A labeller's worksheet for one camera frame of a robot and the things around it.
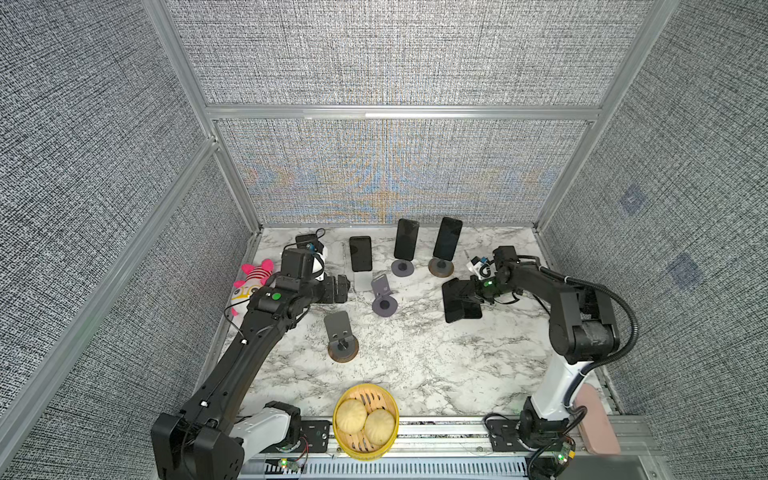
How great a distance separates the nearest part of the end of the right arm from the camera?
2.78 ft

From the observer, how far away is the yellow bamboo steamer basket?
0.70m

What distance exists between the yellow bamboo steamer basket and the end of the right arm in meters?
0.39
